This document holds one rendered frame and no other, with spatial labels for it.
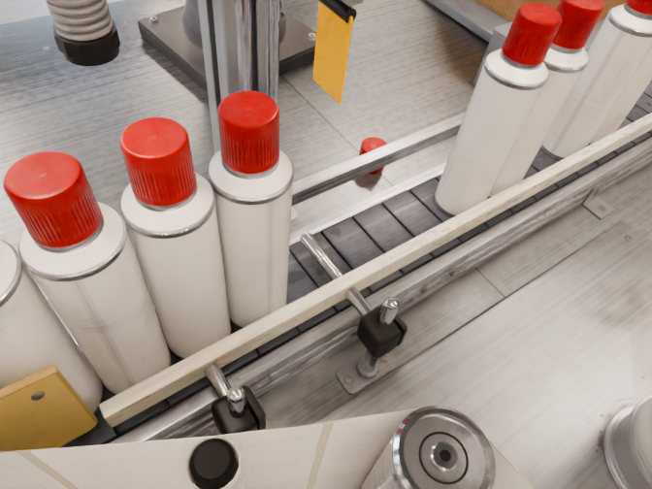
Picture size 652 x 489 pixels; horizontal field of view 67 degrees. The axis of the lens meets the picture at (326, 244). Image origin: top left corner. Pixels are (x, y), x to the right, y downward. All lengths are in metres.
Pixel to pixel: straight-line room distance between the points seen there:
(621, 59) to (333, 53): 0.35
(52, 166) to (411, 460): 0.20
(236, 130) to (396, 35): 0.66
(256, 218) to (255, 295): 0.09
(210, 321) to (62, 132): 0.40
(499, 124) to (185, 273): 0.28
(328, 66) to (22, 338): 0.23
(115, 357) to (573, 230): 0.51
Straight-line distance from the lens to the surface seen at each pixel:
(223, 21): 0.40
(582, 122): 0.62
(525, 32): 0.42
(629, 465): 0.44
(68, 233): 0.26
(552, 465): 0.43
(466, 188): 0.50
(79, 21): 0.32
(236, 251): 0.33
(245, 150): 0.27
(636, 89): 0.66
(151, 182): 0.26
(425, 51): 0.88
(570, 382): 0.47
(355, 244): 0.48
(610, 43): 0.58
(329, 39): 0.31
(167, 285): 0.32
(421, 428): 0.20
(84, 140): 0.68
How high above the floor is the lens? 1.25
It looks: 51 degrees down
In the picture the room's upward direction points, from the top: 8 degrees clockwise
